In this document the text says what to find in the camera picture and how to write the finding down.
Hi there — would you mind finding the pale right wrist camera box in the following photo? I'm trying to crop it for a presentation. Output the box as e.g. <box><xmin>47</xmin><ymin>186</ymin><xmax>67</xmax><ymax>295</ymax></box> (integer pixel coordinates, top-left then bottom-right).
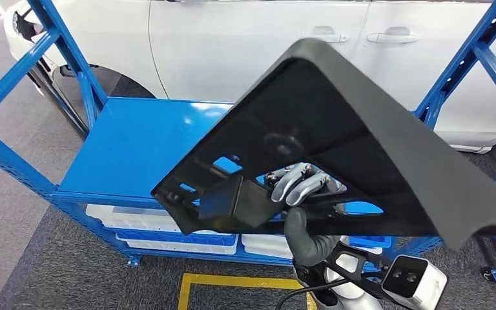
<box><xmin>380</xmin><ymin>255</ymin><xmax>449</xmax><ymax>310</ymax></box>

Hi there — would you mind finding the white car door handle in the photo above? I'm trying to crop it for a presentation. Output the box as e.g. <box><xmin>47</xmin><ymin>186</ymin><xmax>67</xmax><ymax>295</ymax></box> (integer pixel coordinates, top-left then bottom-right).
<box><xmin>366</xmin><ymin>26</ymin><xmax>420</xmax><ymax>45</ymax></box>

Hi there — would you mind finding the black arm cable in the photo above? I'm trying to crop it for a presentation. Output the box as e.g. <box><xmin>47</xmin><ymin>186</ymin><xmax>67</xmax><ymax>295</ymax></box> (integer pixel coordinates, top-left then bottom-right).
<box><xmin>275</xmin><ymin>278</ymin><xmax>360</xmax><ymax>310</ymax></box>

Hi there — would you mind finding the white car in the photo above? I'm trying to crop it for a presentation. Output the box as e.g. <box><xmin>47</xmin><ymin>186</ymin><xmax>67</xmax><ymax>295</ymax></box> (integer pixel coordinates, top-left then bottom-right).
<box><xmin>3</xmin><ymin>0</ymin><xmax>496</xmax><ymax>155</ymax></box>

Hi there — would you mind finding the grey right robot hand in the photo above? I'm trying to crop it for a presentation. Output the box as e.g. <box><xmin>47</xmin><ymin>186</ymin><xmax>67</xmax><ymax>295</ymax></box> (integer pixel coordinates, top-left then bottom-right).
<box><xmin>267</xmin><ymin>161</ymin><xmax>348</xmax><ymax>267</ymax></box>

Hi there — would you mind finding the storage bin with blue lid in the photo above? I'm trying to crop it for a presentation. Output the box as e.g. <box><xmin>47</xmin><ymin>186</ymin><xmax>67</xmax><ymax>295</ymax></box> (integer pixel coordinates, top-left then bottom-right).
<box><xmin>115</xmin><ymin>231</ymin><xmax>238</xmax><ymax>256</ymax></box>

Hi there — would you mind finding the black plastic car trim part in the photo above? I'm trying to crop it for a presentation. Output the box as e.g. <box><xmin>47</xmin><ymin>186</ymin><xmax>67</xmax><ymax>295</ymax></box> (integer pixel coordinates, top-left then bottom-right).
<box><xmin>151</xmin><ymin>37</ymin><xmax>496</xmax><ymax>251</ymax></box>

